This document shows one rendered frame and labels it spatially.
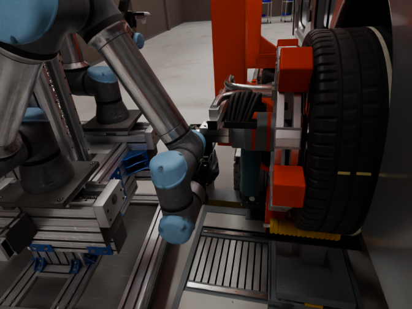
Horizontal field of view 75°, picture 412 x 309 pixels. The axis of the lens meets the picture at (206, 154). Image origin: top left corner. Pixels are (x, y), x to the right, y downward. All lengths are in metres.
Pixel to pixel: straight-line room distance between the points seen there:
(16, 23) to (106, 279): 1.14
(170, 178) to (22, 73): 0.32
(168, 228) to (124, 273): 0.84
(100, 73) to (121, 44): 0.64
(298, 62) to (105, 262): 1.22
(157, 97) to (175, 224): 0.27
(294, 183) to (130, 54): 0.47
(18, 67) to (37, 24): 0.12
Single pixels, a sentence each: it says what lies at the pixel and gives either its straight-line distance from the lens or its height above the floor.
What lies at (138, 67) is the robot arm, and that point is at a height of 1.16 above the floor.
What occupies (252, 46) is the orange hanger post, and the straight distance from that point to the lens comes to 3.35.
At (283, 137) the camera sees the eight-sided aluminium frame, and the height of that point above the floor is 0.96.
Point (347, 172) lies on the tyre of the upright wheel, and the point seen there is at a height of 0.91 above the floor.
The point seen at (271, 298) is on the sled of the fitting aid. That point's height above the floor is 0.15.
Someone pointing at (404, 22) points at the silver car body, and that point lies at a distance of 0.67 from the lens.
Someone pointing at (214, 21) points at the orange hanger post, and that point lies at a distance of 1.40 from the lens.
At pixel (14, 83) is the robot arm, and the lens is 0.61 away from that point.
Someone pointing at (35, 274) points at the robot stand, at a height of 0.23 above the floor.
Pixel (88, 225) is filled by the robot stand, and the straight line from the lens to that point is 0.94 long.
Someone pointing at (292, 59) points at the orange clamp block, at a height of 1.14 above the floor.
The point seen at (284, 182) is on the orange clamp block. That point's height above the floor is 0.88.
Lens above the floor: 1.28
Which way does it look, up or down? 30 degrees down
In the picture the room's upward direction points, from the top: 4 degrees counter-clockwise
